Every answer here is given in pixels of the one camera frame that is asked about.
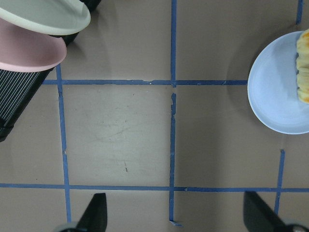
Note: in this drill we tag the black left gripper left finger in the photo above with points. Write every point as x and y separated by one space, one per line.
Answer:
94 218

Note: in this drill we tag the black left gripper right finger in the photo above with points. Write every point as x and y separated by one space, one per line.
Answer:
258 216

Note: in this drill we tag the light blue plate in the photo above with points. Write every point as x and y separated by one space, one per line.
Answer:
272 88

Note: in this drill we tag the pink plate in rack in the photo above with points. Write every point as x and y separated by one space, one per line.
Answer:
22 50

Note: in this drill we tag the cream plate in rack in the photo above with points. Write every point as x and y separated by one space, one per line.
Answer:
53 17

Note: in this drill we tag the black dish rack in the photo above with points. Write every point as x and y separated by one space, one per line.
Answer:
18 88

